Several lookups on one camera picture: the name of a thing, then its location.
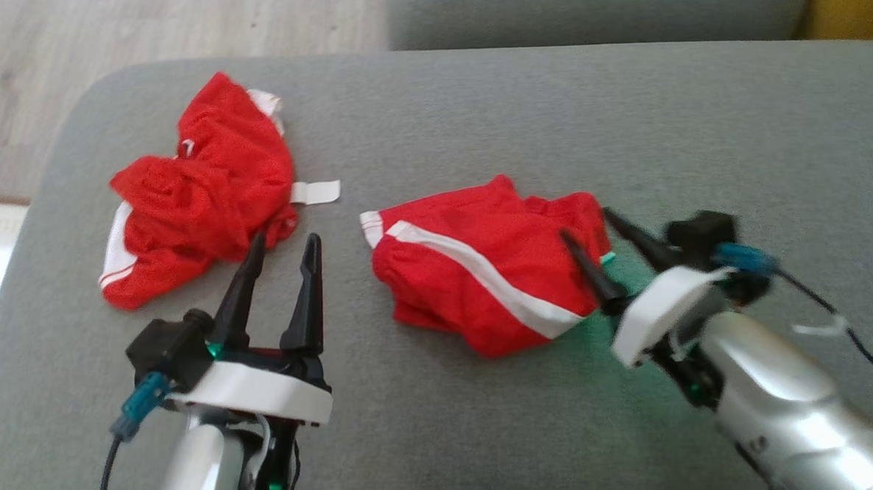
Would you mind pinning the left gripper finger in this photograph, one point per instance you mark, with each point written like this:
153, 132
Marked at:
306, 302
240, 305

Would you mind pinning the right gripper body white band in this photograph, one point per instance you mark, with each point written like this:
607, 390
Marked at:
660, 309

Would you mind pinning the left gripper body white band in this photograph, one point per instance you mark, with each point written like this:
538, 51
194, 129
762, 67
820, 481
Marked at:
266, 392

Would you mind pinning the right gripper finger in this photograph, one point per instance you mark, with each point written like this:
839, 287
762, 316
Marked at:
592, 271
639, 240

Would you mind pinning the red shorts with white stripe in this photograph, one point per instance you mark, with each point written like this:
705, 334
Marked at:
482, 272

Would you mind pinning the red basketball jersey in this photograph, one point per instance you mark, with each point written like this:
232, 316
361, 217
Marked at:
206, 189

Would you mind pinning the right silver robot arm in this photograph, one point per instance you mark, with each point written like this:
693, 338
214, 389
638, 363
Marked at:
782, 399

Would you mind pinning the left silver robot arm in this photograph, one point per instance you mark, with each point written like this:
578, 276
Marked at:
196, 476

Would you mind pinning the grey fabric ottoman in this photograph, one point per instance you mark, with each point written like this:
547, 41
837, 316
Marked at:
475, 125

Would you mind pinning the grey sofa seat cushion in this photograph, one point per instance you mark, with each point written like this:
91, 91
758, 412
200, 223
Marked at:
581, 10

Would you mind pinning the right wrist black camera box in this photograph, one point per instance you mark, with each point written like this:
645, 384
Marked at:
701, 230

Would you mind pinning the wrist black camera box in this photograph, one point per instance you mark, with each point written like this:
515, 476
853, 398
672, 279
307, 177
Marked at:
701, 230
165, 349

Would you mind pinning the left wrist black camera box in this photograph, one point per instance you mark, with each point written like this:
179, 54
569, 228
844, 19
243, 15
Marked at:
165, 349

